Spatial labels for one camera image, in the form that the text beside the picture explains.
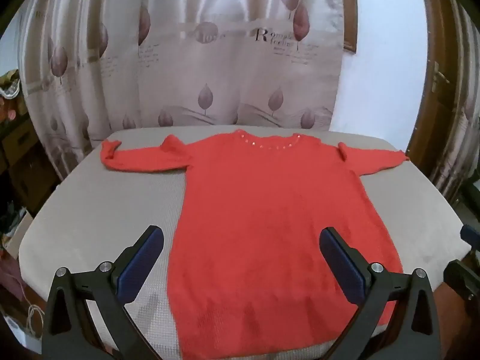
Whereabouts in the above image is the wooden door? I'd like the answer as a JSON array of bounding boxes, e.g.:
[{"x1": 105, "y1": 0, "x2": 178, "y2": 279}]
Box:
[{"x1": 407, "y1": 0, "x2": 480, "y2": 211}]

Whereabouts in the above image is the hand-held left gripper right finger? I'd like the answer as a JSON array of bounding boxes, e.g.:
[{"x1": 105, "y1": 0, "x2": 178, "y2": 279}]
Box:
[{"x1": 318, "y1": 226, "x2": 440, "y2": 360}]

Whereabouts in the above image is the red knit sweater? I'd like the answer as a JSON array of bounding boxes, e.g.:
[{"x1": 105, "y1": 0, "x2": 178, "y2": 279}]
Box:
[{"x1": 100, "y1": 129, "x2": 410, "y2": 360}]

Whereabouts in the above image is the cardboard box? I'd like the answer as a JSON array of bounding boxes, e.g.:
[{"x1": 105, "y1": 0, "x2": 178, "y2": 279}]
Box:
[{"x1": 0, "y1": 118, "x2": 42, "y2": 166}]

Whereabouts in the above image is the wooden wall frame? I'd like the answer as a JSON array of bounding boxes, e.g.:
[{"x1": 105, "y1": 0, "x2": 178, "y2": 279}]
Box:
[{"x1": 339, "y1": 0, "x2": 358, "y2": 54}]

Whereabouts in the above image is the beige waffle table cloth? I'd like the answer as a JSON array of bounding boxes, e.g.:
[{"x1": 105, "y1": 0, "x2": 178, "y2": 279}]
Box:
[{"x1": 17, "y1": 124, "x2": 473, "y2": 360}]

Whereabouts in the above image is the white cable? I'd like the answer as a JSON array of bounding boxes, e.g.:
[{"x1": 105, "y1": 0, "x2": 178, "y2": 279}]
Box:
[{"x1": 26, "y1": 304, "x2": 45, "y2": 342}]

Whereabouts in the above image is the brass door handle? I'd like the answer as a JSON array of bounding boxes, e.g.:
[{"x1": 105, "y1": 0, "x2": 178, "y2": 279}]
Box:
[{"x1": 432, "y1": 61, "x2": 451, "y2": 94}]

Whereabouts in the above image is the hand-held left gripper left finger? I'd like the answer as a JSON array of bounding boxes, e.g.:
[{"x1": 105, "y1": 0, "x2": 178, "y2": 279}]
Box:
[{"x1": 43, "y1": 225, "x2": 166, "y2": 360}]

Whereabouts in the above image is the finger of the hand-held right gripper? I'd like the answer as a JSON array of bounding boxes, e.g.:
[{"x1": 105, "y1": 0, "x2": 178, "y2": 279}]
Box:
[{"x1": 460, "y1": 224, "x2": 480, "y2": 250}]

